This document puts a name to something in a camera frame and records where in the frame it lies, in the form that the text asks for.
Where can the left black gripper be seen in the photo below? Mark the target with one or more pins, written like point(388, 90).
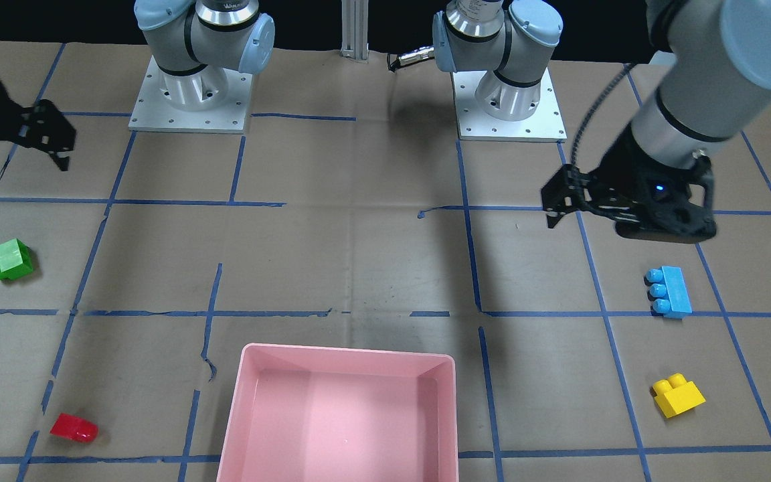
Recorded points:
point(628, 169)

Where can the blue toy block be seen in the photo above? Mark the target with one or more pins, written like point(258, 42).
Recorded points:
point(668, 292)

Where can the green toy block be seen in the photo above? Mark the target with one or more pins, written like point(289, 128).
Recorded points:
point(15, 260)

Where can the yellow toy block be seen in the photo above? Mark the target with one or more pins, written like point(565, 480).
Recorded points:
point(676, 394)

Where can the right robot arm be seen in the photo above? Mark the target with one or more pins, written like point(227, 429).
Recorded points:
point(205, 55)

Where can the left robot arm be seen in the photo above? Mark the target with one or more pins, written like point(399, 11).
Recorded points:
point(720, 81)

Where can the pink plastic box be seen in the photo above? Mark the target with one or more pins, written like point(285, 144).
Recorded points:
point(338, 414)

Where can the red toy block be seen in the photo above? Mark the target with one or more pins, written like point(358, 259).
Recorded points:
point(73, 428)

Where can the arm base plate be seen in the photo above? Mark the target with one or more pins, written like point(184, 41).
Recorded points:
point(487, 109)
point(214, 100)

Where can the aluminium frame post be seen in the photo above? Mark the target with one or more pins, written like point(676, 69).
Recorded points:
point(354, 30)

